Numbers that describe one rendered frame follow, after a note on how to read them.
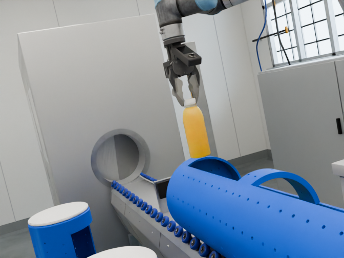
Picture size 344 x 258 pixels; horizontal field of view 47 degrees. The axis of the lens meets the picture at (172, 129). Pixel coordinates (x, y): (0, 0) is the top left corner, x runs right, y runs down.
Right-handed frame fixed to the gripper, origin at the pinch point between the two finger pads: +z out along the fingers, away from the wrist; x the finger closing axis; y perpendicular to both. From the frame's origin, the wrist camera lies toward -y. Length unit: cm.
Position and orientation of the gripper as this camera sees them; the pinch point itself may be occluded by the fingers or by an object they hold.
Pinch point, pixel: (189, 101)
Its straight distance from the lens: 127.0
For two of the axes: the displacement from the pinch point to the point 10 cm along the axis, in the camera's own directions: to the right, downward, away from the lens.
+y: -3.6, -0.2, 9.3
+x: -9.1, 2.3, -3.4
